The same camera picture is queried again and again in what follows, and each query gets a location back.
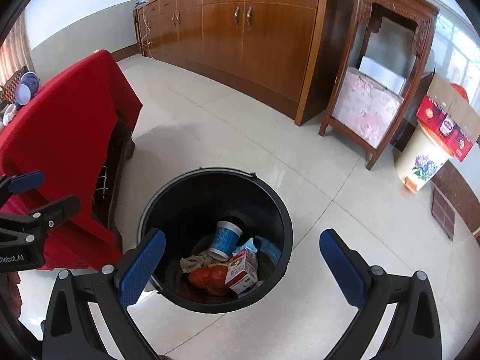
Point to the cardboard box with red print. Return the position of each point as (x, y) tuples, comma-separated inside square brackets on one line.
[(446, 120)]

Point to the red tablecloth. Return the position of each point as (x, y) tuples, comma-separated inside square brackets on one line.
[(63, 120)]

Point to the black plastic bucket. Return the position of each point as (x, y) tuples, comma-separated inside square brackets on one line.
[(195, 202)]

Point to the white flowered bin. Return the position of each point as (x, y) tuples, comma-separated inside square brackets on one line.
[(416, 157)]

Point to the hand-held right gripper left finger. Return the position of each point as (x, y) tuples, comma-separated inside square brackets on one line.
[(140, 270)]

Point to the brown floor grille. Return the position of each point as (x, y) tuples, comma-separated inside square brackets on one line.
[(442, 212)]

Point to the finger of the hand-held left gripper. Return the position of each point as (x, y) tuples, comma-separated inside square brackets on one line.
[(26, 182), (60, 206)]

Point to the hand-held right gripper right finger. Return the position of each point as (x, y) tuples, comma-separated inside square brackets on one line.
[(341, 270)]

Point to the orange round object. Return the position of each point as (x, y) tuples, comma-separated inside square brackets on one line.
[(460, 90)]

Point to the beige curtain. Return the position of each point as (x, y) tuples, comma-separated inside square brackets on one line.
[(17, 45)]

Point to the pink floral cushion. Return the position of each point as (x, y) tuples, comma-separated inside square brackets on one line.
[(367, 108)]

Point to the beige cloth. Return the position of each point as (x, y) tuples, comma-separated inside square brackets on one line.
[(195, 260)]

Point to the carved wooden plant stand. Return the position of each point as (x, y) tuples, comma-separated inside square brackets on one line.
[(393, 3)]

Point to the red and white carton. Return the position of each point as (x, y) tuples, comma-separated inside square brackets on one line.
[(242, 270)]

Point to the orange plastic bag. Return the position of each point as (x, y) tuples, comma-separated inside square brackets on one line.
[(208, 277)]

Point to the white box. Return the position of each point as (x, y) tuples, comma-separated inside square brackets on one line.
[(382, 73)]

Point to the blue paper cup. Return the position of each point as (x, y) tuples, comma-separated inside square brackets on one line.
[(225, 238)]

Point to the wooden sideboard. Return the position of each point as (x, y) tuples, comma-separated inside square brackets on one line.
[(243, 37)]

